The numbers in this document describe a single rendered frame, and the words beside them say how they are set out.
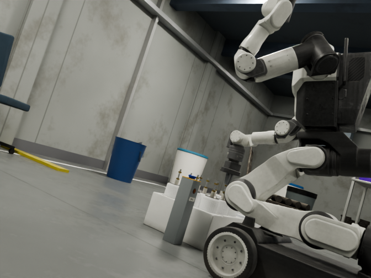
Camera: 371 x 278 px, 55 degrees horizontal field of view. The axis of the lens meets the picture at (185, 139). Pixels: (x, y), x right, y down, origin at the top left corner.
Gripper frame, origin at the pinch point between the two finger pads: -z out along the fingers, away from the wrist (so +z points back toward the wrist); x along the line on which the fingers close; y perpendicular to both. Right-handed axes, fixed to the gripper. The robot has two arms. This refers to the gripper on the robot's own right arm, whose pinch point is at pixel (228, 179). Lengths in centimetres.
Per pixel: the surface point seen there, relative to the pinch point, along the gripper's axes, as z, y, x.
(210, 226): -24.6, -14.4, -14.8
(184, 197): -14.5, -9.6, -31.2
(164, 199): -20.3, 13.5, -26.8
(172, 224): -28.4, -8.1, -31.8
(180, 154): 17, 318, 169
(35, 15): 102, 253, -91
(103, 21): 143, 296, -13
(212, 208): -16.3, -8.9, -12.4
